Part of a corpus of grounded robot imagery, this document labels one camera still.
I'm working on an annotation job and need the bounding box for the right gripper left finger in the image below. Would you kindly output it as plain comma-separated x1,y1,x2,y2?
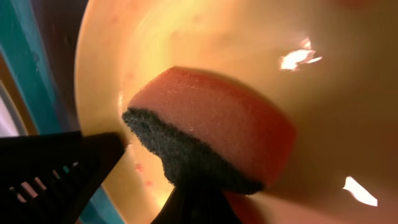
151,187,189,224

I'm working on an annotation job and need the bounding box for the yellow plate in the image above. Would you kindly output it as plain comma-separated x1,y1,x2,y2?
75,0,397,223

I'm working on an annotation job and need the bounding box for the light blue plate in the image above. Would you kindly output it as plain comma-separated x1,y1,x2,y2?
0,82,28,138

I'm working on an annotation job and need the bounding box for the teal plastic tray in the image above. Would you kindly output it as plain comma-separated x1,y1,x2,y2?
1,0,122,223

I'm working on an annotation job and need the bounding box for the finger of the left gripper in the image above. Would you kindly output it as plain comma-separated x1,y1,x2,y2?
1,132,124,223

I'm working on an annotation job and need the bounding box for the red and green sponge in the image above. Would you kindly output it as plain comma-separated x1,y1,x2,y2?
122,67,296,195

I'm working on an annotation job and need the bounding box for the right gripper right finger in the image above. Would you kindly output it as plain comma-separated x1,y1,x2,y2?
205,189,242,224

